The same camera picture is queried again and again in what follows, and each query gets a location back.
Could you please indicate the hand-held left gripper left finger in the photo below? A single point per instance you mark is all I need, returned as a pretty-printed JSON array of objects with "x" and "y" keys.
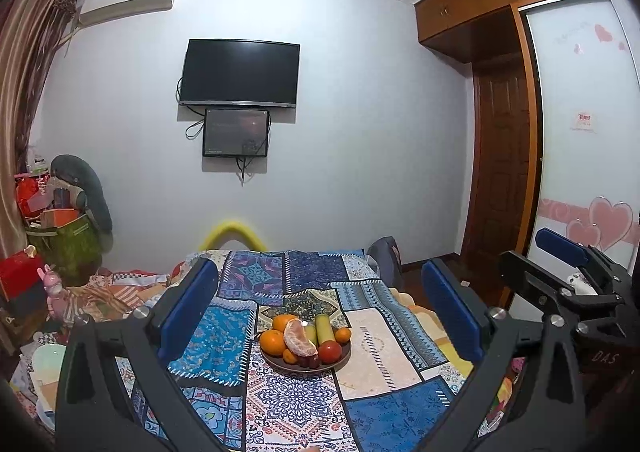
[{"x": 189, "y": 312}]

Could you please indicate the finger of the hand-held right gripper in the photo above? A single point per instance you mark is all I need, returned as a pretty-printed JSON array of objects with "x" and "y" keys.
[
  {"x": 520, "y": 277},
  {"x": 560, "y": 246}
]

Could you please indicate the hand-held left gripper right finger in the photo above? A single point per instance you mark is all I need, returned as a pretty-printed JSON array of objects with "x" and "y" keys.
[{"x": 450, "y": 314}]

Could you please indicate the brown round plate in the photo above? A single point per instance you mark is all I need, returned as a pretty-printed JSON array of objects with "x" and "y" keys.
[{"x": 340, "y": 361}]

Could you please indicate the thick green sugarcane piece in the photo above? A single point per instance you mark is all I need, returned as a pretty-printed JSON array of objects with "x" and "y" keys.
[{"x": 324, "y": 328}]

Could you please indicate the orange patterned blanket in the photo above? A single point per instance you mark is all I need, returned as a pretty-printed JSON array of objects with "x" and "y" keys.
[{"x": 115, "y": 289}]

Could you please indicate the grey chair back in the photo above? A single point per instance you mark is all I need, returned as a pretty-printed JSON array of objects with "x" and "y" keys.
[{"x": 385, "y": 259}]

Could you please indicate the yellow foam tube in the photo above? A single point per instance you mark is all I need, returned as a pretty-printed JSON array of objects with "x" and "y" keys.
[{"x": 232, "y": 228}]

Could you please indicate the colourful cloth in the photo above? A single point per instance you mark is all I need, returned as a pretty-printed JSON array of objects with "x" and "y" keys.
[{"x": 506, "y": 392}]

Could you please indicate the small orange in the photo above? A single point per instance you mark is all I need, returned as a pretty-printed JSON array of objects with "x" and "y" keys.
[{"x": 289, "y": 356}]

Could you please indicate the peeled citrus fruit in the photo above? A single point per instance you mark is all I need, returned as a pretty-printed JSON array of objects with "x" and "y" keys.
[{"x": 299, "y": 339}]

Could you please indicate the white sliding wardrobe door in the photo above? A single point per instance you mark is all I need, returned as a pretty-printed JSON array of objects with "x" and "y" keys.
[{"x": 585, "y": 132}]

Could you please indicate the red tomato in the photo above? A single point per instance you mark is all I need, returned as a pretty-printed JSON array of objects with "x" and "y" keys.
[{"x": 330, "y": 351}]

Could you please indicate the small paper note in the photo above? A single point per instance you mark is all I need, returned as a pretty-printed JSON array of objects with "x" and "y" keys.
[{"x": 583, "y": 121}]

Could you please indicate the dark red small fruit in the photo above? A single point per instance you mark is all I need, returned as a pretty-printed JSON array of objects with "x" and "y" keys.
[{"x": 311, "y": 361}]

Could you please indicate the patchwork patterned tablecloth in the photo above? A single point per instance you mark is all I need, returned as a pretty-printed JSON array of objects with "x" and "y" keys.
[{"x": 295, "y": 397}]

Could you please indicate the pink plush toy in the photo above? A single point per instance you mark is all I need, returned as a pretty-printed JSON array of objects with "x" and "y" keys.
[{"x": 52, "y": 292}]

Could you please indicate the pale green plate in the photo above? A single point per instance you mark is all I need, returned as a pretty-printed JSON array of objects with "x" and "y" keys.
[{"x": 50, "y": 362}]

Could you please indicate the orange cardboard box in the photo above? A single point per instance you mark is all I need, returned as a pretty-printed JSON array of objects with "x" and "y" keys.
[{"x": 60, "y": 218}]

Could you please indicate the red box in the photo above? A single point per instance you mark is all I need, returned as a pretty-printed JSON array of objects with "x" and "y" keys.
[{"x": 20, "y": 274}]

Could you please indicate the small black monitor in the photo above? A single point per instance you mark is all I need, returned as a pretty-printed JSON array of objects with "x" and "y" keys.
[{"x": 236, "y": 132}]

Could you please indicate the red bag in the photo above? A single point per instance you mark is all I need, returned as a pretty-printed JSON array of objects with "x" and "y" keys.
[{"x": 29, "y": 194}]

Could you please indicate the brown striped curtain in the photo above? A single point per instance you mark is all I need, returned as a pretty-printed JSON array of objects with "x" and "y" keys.
[{"x": 25, "y": 97}]

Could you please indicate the black wall television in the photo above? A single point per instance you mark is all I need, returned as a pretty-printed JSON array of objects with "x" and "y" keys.
[{"x": 240, "y": 72}]

